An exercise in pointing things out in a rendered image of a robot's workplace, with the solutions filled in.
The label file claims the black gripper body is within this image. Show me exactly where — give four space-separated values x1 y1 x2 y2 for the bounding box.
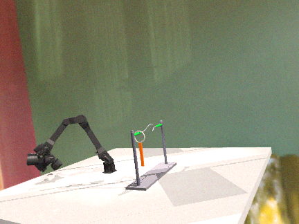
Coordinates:
33 143 62 171

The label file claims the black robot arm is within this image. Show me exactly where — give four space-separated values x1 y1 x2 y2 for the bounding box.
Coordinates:
26 114 117 174

